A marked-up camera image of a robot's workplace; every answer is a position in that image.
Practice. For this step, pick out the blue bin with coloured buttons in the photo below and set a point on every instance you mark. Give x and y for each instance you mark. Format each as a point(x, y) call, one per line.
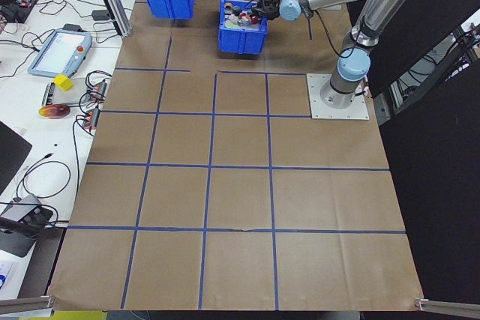
point(240, 42)

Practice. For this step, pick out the orange red push button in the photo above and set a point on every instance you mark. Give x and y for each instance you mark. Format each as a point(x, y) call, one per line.
point(245, 16)

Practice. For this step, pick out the green push button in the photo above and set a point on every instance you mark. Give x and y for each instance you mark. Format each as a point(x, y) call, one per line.
point(229, 24)

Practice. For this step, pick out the black adapter box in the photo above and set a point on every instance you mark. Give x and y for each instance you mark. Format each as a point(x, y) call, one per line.
point(74, 27)

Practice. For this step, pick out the white bin liner sheet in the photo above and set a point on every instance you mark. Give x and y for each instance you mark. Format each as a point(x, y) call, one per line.
point(243, 27)

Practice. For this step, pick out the black power adapter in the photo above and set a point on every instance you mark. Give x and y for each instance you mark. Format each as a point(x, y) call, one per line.
point(100, 15)

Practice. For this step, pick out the grey blue teach pendant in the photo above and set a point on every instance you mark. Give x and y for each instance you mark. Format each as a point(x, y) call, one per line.
point(56, 54)

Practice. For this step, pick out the yellow cube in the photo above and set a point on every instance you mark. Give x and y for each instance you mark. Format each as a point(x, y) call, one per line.
point(62, 83)

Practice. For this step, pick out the red yellow disc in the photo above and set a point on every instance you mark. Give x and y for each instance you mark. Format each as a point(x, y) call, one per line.
point(54, 112)

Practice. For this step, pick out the black laptop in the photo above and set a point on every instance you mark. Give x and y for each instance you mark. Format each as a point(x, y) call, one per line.
point(11, 155)

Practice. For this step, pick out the grey usb dock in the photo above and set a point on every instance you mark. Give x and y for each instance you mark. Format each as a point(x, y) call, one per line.
point(22, 209)

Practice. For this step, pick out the grey monitor stand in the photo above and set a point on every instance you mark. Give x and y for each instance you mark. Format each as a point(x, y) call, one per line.
point(15, 243)

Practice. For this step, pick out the aluminium profile bar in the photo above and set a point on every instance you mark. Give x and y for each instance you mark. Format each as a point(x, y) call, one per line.
point(446, 305)
point(26, 303)

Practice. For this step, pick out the white blue paper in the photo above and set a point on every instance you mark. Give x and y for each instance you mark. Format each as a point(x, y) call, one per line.
point(5, 275)

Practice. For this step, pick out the white square base plate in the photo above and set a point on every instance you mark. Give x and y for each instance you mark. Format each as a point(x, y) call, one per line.
point(318, 110)
point(333, 8)

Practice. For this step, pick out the grey metal frame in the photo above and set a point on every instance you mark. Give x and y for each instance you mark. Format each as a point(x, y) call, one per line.
point(395, 93)

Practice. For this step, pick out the black frame cover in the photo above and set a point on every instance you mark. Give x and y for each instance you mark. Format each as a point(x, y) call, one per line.
point(431, 185)

